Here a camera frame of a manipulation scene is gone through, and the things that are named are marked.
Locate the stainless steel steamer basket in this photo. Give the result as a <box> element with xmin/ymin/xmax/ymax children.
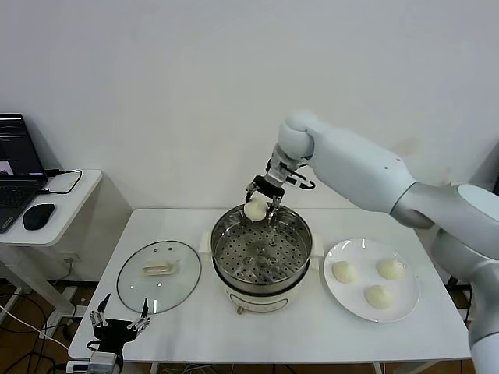
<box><xmin>198</xmin><ymin>201</ymin><xmax>325</xmax><ymax>291</ymax></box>

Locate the white steamed baozi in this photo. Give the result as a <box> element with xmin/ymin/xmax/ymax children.
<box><xmin>331</xmin><ymin>260</ymin><xmax>359</xmax><ymax>284</ymax></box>
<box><xmin>363</xmin><ymin>284</ymin><xmax>394</xmax><ymax>311</ymax></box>
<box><xmin>376</xmin><ymin>258</ymin><xmax>405</xmax><ymax>281</ymax></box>
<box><xmin>243</xmin><ymin>197</ymin><xmax>269</xmax><ymax>223</ymax></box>

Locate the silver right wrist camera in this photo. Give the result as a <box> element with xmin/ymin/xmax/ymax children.
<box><xmin>265</xmin><ymin>162</ymin><xmax>292</xmax><ymax>184</ymax></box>

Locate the cream electric cooker base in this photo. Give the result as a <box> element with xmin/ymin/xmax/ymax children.
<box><xmin>212</xmin><ymin>256</ymin><xmax>313</xmax><ymax>316</ymax></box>

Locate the round white plate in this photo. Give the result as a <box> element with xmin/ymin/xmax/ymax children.
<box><xmin>323</xmin><ymin>238</ymin><xmax>421</xmax><ymax>323</ymax></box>

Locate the black open laptop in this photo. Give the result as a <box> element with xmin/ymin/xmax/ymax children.
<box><xmin>0</xmin><ymin>113</ymin><xmax>50</xmax><ymax>235</ymax></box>

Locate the black computer mouse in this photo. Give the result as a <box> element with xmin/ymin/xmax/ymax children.
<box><xmin>22</xmin><ymin>203</ymin><xmax>56</xmax><ymax>231</ymax></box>

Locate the white side table with laptop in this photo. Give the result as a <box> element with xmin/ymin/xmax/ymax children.
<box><xmin>0</xmin><ymin>168</ymin><xmax>133</xmax><ymax>324</ymax></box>

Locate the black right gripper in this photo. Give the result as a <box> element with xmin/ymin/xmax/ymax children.
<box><xmin>244</xmin><ymin>175</ymin><xmax>285</xmax><ymax>227</ymax></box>

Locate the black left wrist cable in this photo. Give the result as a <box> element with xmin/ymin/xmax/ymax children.
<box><xmin>65</xmin><ymin>340</ymin><xmax>103</xmax><ymax>373</ymax></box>

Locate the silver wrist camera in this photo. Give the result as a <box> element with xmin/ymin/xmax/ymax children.
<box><xmin>87</xmin><ymin>352</ymin><xmax>120</xmax><ymax>374</ymax></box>
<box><xmin>265</xmin><ymin>162</ymin><xmax>292</xmax><ymax>184</ymax></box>

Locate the round glass pot lid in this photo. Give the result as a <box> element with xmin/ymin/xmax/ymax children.
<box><xmin>116</xmin><ymin>240</ymin><xmax>202</xmax><ymax>315</ymax></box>

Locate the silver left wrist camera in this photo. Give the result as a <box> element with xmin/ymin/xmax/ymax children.
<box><xmin>87</xmin><ymin>352</ymin><xmax>120</xmax><ymax>374</ymax></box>

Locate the black laptop cable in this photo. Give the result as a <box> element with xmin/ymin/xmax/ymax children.
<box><xmin>38</xmin><ymin>168</ymin><xmax>83</xmax><ymax>196</ymax></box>

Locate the white floor cable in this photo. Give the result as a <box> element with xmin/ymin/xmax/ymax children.
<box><xmin>0</xmin><ymin>303</ymin><xmax>73</xmax><ymax>350</ymax></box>

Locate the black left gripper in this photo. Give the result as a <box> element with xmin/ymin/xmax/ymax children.
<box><xmin>90</xmin><ymin>294</ymin><xmax>151</xmax><ymax>354</ymax></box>

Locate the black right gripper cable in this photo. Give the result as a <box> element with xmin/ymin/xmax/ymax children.
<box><xmin>286</xmin><ymin>165</ymin><xmax>317</xmax><ymax>191</ymax></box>

